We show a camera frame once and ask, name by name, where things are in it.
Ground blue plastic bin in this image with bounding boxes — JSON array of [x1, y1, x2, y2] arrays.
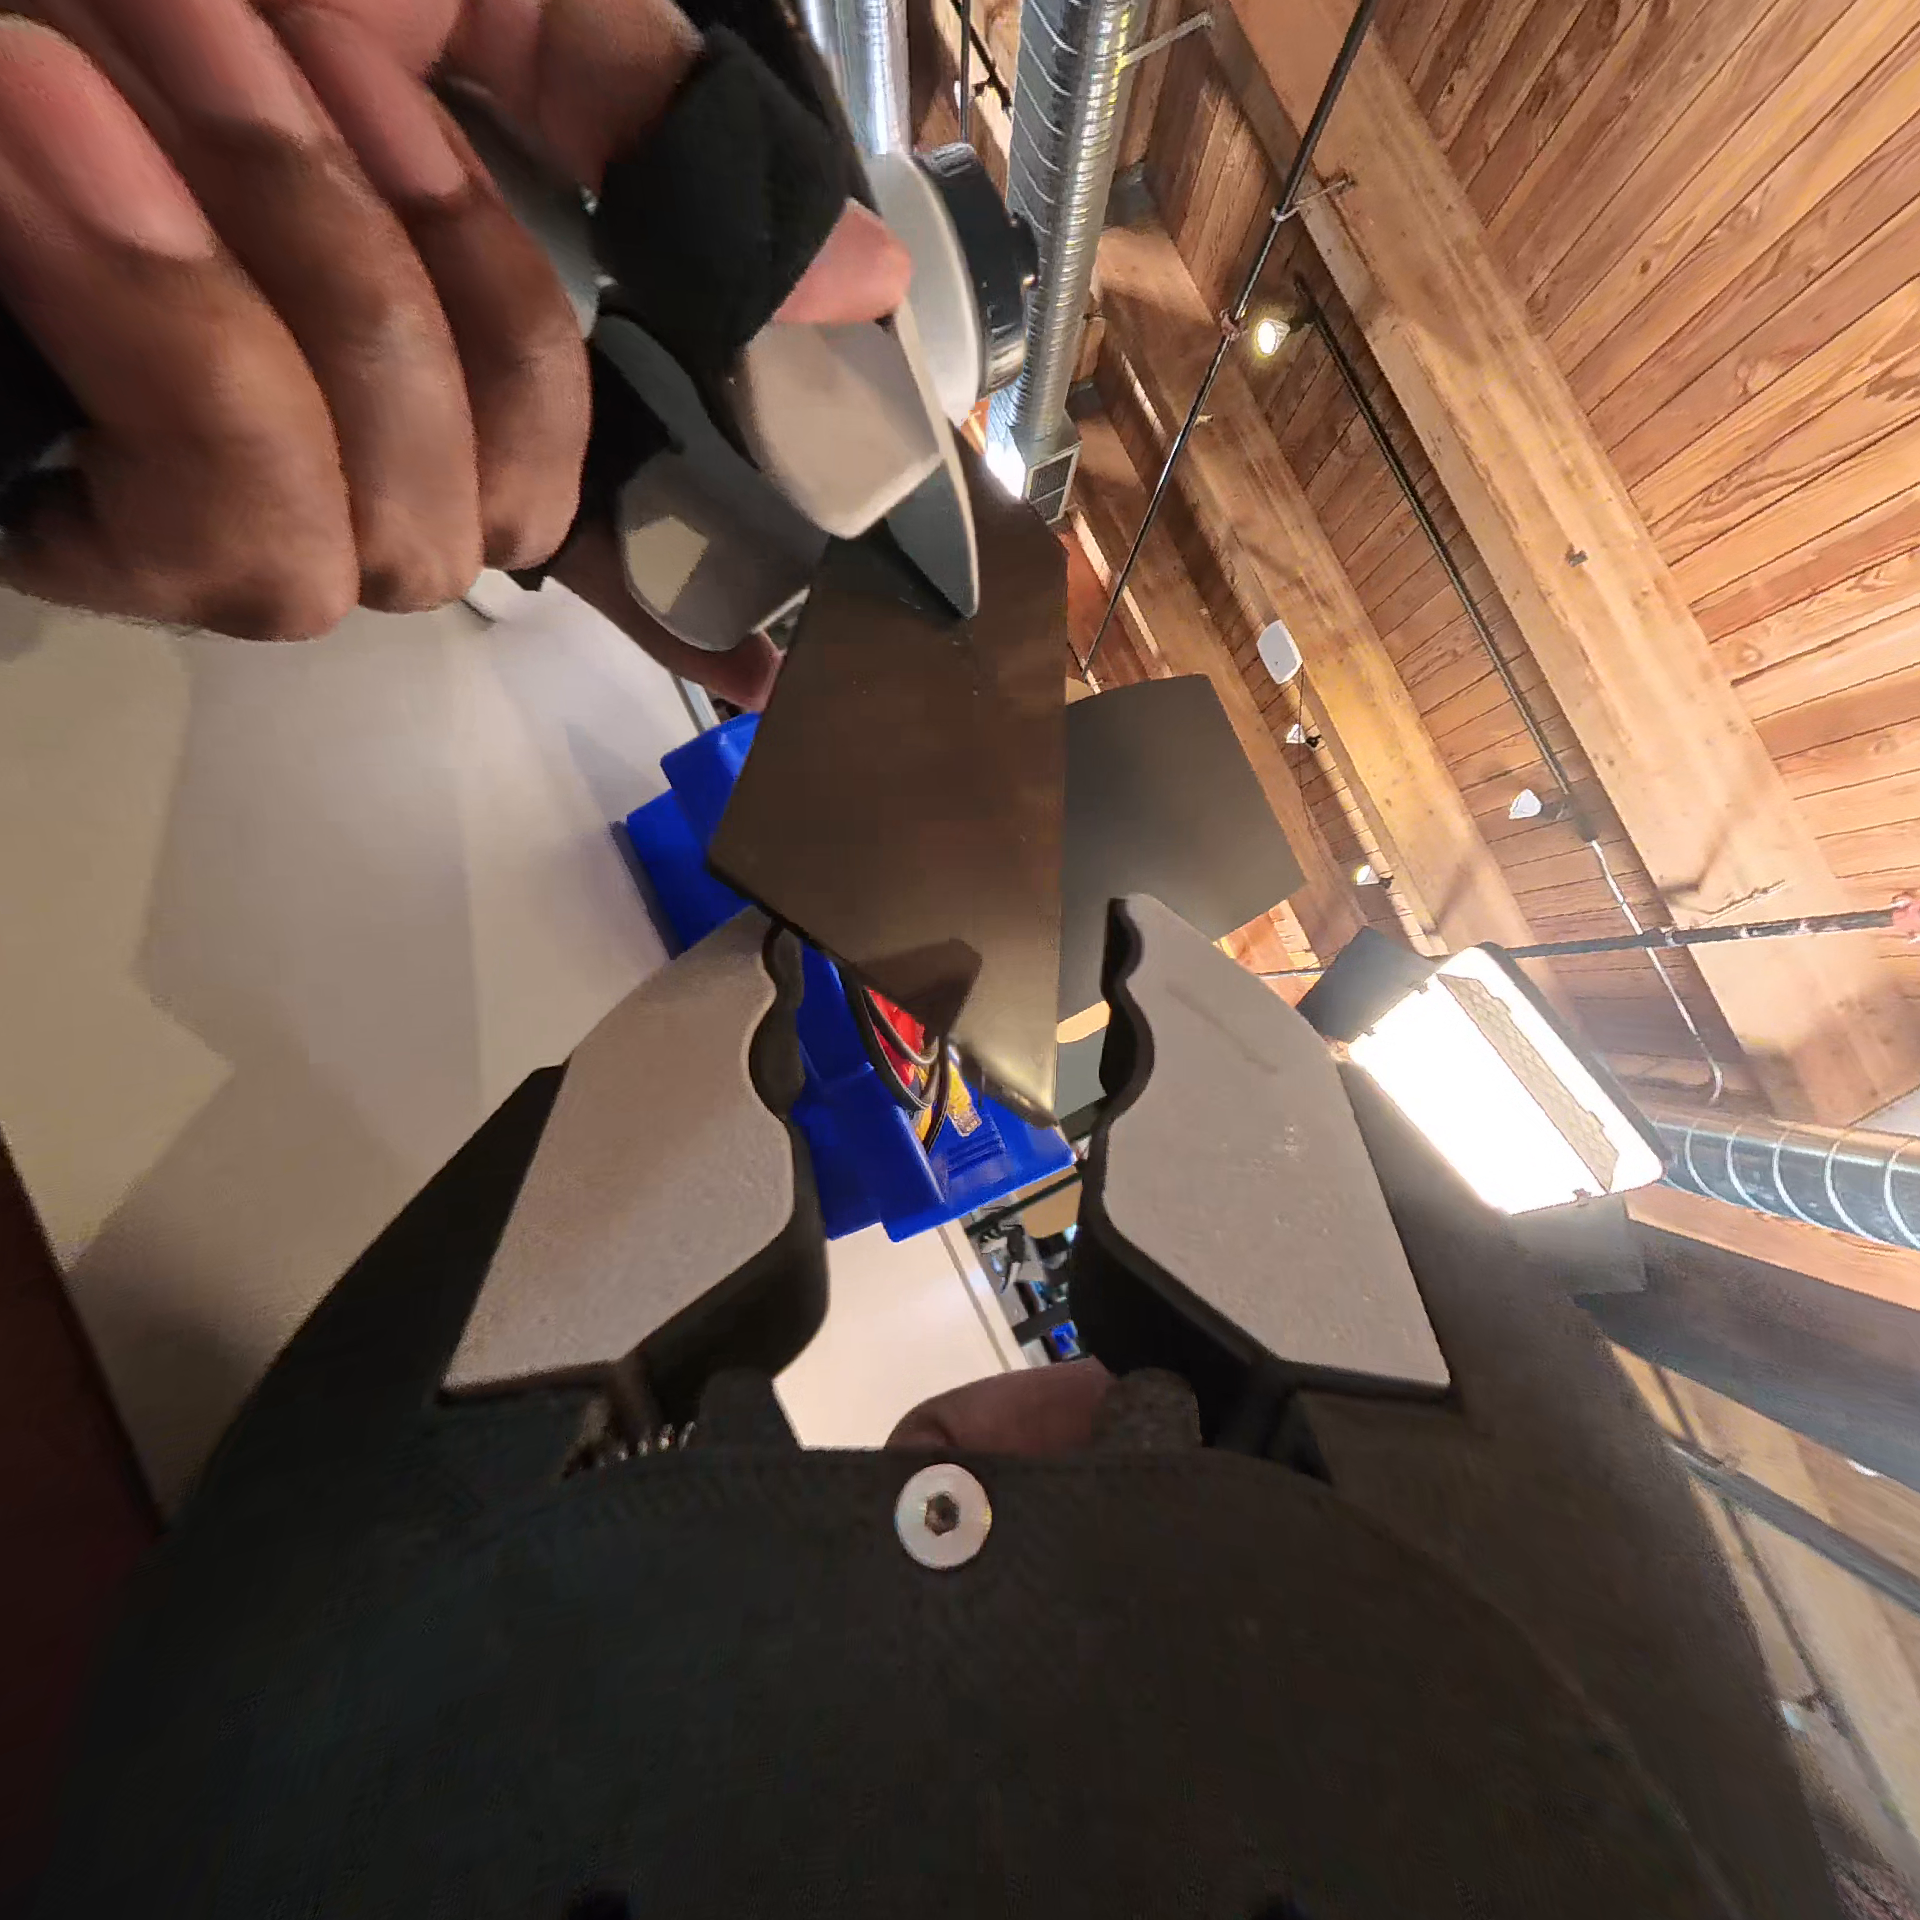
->
[[615, 711, 1085, 1248]]

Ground person's left hand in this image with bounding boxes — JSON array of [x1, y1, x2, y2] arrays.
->
[[0, 0, 918, 642]]

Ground black plate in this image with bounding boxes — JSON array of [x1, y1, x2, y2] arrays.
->
[[707, 450, 1074, 1132]]

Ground silver spiral duct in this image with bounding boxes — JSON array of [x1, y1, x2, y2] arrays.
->
[[1649, 1117, 1920, 1249]]

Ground silver duct with vent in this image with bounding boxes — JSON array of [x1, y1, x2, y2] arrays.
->
[[982, 0, 1146, 517]]

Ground studio light panel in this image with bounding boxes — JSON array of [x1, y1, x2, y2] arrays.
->
[[1302, 928, 1670, 1299]]

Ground black board wooden frame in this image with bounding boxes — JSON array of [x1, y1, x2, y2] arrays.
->
[[1055, 675, 1310, 1118]]

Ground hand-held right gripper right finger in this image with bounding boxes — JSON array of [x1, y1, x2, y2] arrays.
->
[[1073, 895, 1453, 1449]]

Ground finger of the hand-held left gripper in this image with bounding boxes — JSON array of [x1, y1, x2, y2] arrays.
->
[[868, 147, 990, 618]]

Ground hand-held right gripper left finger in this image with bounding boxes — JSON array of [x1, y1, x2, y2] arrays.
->
[[439, 907, 835, 1440]]

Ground metal ceiling rod red tag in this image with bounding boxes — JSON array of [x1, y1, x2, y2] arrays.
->
[[1500, 894, 1920, 961]]

